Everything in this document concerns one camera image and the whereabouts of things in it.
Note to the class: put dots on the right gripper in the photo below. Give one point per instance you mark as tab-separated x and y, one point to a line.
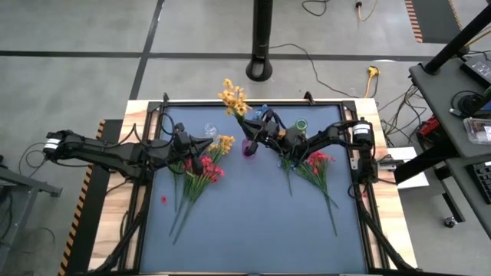
278	136

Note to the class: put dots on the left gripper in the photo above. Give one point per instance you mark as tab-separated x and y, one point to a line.
176	153

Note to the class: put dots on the pink glass vase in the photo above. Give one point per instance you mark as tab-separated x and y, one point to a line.
245	154

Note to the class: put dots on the red artificial flower bunch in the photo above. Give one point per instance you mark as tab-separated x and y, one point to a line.
209	168
318	159

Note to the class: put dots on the yellow artificial flower bunch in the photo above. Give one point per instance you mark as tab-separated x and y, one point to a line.
234	99
226	142

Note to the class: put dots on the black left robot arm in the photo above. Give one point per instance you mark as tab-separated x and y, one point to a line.
107	151

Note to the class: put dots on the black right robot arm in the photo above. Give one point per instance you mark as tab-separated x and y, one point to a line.
333	134

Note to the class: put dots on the clear glass vase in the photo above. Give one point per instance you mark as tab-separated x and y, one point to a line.
210	130

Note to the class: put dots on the green glass vase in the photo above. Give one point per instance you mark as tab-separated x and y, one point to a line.
301	124

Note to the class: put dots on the small red petal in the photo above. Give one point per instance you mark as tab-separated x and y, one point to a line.
163	199

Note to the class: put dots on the blue-grey table mat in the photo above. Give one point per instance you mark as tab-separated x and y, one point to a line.
249	214

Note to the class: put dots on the black tower fan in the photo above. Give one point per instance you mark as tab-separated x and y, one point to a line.
262	34

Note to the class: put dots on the black panel hazard stripes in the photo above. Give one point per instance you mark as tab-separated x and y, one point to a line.
88	214

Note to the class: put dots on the white panel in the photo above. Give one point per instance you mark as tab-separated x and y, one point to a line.
412	168

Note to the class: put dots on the red tool case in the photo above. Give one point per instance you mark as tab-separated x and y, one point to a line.
429	126

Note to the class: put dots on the grey metal bench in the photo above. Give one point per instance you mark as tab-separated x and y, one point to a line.
23	188

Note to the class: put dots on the grey side desk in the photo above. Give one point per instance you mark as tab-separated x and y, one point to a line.
460	188
441	107

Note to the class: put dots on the black mat hazard stripes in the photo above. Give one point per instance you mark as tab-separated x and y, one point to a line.
433	19

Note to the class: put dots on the black pole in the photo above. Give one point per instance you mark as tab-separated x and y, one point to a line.
456	42

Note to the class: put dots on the clear plastic container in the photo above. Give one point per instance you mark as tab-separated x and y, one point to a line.
478	130

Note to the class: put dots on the black keyboard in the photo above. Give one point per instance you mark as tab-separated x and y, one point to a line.
481	182

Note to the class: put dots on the black electronic device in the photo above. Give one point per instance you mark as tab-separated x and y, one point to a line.
479	69

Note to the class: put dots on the black aluminium table frame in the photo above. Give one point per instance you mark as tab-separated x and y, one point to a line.
145	214

